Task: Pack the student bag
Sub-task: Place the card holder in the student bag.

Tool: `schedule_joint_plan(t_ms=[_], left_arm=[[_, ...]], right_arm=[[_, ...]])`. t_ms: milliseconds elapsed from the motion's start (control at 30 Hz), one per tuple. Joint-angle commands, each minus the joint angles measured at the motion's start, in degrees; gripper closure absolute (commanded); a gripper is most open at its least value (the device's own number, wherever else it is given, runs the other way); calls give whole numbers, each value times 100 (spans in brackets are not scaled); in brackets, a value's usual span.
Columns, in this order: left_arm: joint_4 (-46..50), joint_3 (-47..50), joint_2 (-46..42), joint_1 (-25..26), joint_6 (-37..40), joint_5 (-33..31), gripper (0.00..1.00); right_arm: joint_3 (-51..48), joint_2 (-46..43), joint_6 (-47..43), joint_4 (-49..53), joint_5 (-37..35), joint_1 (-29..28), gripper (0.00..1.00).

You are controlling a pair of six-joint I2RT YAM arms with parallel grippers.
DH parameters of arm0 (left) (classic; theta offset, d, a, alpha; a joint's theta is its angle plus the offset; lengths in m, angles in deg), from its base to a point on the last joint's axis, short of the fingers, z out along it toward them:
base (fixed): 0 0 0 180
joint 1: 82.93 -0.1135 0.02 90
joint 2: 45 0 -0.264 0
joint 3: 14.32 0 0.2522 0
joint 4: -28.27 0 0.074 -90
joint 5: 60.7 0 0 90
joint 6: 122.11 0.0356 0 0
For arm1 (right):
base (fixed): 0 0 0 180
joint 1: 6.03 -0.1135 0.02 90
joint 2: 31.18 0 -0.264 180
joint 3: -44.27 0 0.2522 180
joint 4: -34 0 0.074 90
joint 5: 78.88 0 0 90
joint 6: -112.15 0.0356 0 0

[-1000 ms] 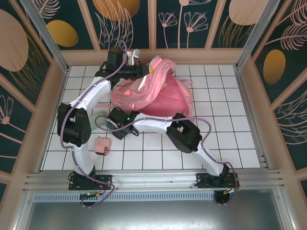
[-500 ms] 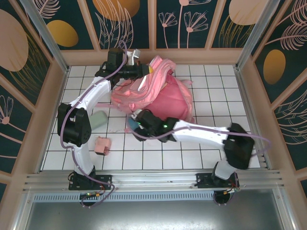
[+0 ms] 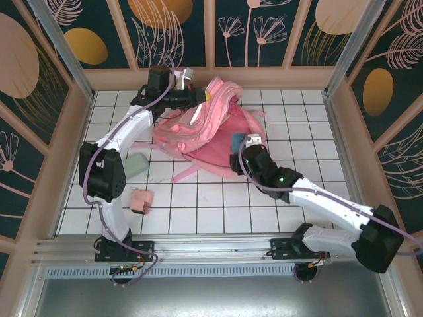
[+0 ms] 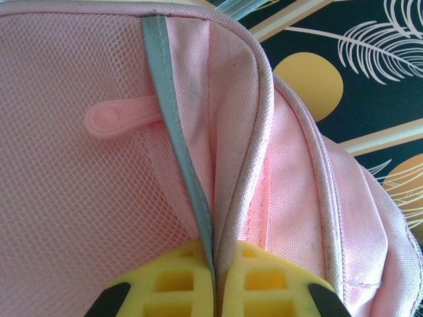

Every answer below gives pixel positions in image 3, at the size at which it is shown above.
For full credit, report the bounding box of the pink student backpack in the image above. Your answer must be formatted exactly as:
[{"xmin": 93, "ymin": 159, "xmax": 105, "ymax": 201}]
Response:
[{"xmin": 132, "ymin": 75, "xmax": 267, "ymax": 184}]

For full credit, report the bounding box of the sage green pencil case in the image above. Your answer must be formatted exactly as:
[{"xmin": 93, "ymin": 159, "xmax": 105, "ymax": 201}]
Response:
[{"xmin": 124, "ymin": 152, "xmax": 150, "ymax": 181}]

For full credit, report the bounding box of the pink box-shaped sharpener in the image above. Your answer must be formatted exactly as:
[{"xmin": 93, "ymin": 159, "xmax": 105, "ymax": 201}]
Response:
[{"xmin": 130, "ymin": 187, "xmax": 155, "ymax": 215}]

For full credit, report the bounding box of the grey metal sheet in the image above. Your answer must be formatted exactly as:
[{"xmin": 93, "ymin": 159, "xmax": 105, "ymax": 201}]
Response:
[{"xmin": 31, "ymin": 260, "xmax": 406, "ymax": 317}]

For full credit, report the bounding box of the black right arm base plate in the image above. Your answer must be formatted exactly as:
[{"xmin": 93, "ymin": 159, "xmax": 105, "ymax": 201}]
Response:
[{"xmin": 270, "ymin": 236, "xmax": 331, "ymax": 262}]

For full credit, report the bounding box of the aluminium side rail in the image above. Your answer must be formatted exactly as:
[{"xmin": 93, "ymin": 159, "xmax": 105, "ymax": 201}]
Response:
[{"xmin": 323, "ymin": 94, "xmax": 376, "ymax": 236}]

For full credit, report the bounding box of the aluminium mounting rail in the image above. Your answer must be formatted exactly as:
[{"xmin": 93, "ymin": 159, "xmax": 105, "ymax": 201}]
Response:
[{"xmin": 31, "ymin": 233, "xmax": 393, "ymax": 267}]

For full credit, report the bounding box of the slotted grey cable duct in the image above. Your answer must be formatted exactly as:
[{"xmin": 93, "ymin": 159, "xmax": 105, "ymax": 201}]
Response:
[{"xmin": 44, "ymin": 265, "xmax": 300, "ymax": 279}]

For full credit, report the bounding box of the aluminium frame post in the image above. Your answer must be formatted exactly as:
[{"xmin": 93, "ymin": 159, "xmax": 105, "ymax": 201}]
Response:
[
  {"xmin": 28, "ymin": 0, "xmax": 96, "ymax": 102},
  {"xmin": 323, "ymin": 0, "xmax": 396, "ymax": 96}
]

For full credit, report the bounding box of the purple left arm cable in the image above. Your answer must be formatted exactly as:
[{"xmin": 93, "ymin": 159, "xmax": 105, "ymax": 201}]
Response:
[{"xmin": 81, "ymin": 55, "xmax": 176, "ymax": 287}]

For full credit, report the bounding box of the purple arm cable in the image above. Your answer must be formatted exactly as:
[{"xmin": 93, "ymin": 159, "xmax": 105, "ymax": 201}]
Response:
[
  {"xmin": 81, "ymin": 55, "xmax": 176, "ymax": 287},
  {"xmin": 237, "ymin": 140, "xmax": 423, "ymax": 285}
]

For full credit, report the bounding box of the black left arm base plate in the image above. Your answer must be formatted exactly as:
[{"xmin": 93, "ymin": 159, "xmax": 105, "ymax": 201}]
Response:
[{"xmin": 95, "ymin": 234, "xmax": 155, "ymax": 264}]

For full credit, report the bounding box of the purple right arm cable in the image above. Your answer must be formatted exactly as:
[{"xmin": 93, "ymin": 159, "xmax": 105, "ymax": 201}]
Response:
[{"xmin": 237, "ymin": 140, "xmax": 423, "ymax": 285}]

